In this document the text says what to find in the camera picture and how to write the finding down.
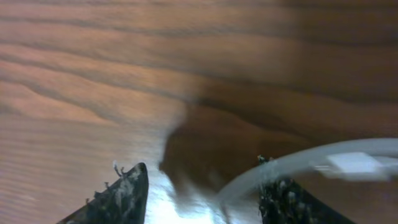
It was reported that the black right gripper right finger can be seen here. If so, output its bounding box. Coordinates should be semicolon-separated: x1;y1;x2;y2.
256;154;358;224

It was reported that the white usb cable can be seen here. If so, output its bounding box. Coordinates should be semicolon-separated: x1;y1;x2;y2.
217;138;398;218

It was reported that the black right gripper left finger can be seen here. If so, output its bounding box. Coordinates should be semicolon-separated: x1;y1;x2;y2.
57;162;149;224

